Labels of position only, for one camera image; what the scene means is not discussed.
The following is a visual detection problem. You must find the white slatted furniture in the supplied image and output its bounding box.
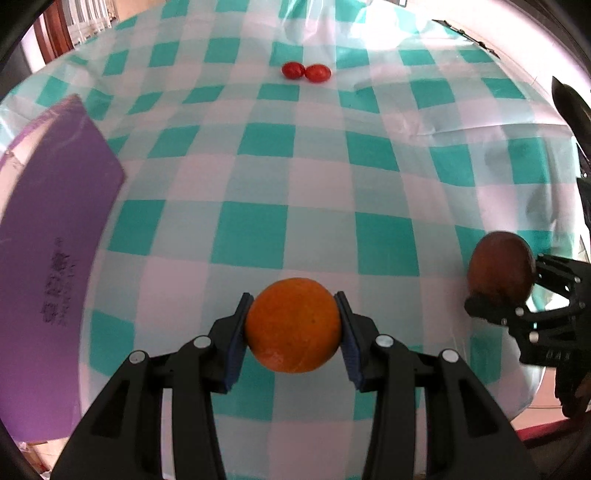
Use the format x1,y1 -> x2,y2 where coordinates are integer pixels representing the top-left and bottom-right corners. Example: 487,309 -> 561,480
66,0 -> 117,46

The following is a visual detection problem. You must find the wooden chair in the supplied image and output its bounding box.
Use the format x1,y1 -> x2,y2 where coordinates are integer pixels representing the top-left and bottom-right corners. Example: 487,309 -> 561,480
33,11 -> 75,60

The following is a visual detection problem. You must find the small orange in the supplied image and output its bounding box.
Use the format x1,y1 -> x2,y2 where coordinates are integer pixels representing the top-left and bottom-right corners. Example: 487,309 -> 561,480
466,232 -> 537,306

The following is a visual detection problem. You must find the dark object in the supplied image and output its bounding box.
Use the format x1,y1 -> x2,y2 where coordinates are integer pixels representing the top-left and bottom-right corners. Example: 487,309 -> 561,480
551,76 -> 591,234

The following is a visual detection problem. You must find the teal white checkered tablecloth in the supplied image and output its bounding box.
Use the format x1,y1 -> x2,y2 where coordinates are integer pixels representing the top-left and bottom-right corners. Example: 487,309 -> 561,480
0,0 -> 588,480

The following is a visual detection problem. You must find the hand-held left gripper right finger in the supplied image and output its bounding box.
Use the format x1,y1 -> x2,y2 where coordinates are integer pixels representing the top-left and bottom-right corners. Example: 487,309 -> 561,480
333,291 -> 541,480

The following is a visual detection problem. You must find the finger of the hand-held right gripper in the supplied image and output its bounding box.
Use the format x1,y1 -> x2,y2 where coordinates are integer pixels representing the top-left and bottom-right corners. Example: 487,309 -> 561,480
464,295 -> 591,367
531,253 -> 591,311

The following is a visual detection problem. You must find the purple box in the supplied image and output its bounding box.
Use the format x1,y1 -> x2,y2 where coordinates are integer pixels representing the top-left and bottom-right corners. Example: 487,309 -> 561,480
0,93 -> 126,444

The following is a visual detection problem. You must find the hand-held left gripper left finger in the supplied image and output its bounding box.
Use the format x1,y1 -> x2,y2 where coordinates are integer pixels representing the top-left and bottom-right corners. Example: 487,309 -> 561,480
59,292 -> 256,480

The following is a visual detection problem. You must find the large orange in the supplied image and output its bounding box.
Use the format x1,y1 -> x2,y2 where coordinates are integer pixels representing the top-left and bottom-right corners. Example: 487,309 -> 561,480
244,277 -> 344,374

